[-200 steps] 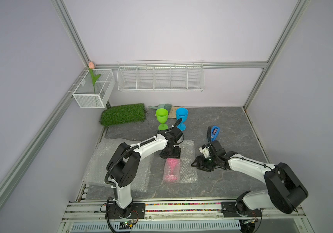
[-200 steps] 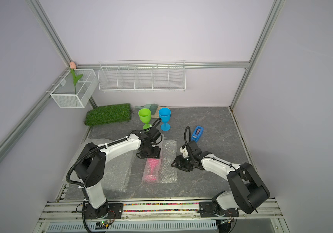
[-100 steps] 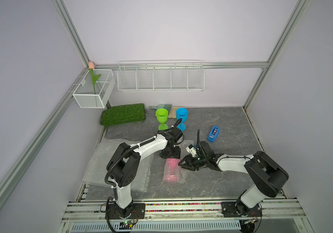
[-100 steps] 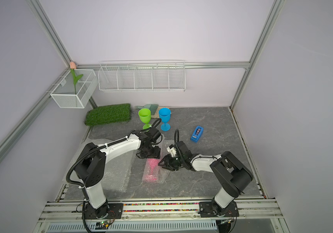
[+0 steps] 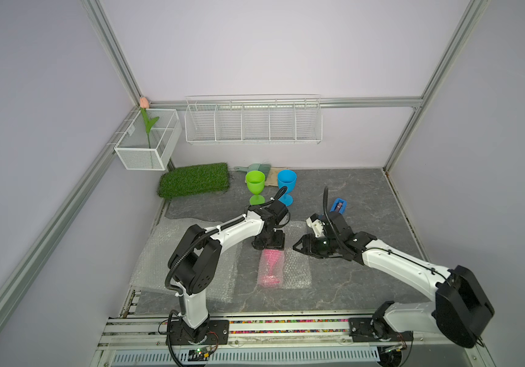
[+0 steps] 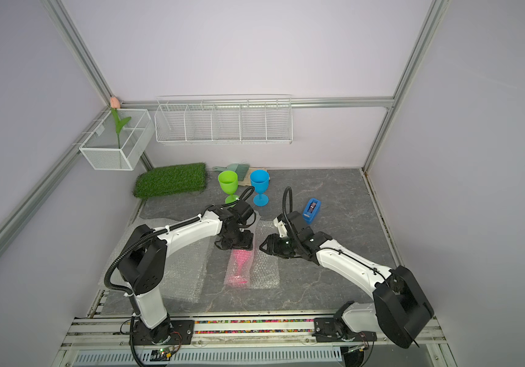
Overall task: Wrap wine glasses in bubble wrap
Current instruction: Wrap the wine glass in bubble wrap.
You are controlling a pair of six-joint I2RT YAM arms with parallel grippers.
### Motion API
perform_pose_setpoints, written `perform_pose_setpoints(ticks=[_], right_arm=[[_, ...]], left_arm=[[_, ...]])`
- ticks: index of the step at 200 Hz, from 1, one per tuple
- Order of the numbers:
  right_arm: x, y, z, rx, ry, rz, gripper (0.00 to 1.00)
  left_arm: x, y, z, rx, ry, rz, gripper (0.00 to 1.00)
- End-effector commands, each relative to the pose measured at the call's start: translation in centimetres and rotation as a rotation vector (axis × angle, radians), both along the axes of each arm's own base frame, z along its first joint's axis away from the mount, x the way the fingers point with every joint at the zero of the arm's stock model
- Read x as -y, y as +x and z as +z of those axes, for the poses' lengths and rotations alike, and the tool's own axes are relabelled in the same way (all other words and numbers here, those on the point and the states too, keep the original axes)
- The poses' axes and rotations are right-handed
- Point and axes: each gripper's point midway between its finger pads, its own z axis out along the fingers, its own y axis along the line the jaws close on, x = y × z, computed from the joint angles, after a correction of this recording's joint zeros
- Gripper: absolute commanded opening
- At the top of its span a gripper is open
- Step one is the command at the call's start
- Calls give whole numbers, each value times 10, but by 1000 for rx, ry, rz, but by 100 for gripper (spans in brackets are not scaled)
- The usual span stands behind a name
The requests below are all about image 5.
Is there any beige cloth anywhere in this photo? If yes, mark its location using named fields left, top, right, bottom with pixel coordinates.
left=265, top=167, right=285, bottom=187

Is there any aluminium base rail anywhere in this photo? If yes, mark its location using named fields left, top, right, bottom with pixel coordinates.
left=91, top=311, right=495, bottom=366

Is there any green artificial grass mat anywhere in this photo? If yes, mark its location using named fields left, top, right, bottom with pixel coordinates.
left=157, top=163, right=230, bottom=199

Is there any blue plastic wine glass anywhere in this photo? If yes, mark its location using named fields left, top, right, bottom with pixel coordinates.
left=278, top=170, right=298, bottom=206

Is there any small white wire basket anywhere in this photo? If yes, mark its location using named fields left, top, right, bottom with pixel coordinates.
left=114, top=109, right=182, bottom=171

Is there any green plastic wine glass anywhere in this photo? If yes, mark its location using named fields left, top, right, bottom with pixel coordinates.
left=246, top=171, right=265, bottom=205

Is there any pink plastic wine glass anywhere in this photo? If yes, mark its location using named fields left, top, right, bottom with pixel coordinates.
left=257, top=249, right=285, bottom=288

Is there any bubble wrap sheet stack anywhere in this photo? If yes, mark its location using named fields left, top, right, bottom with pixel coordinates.
left=128, top=215, right=245, bottom=304

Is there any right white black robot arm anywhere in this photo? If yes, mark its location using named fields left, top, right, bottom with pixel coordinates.
left=293, top=213, right=495, bottom=349

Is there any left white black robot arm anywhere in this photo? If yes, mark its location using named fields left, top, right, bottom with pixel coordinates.
left=165, top=200, right=289, bottom=344

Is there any long white wire shelf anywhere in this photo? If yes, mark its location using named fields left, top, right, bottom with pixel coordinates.
left=185, top=94, right=323, bottom=145

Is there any artificial pink tulip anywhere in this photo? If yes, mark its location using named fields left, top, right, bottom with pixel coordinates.
left=139, top=96, right=160, bottom=148

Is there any blue tape dispenser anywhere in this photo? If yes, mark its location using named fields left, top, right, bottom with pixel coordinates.
left=331, top=198, right=347, bottom=215

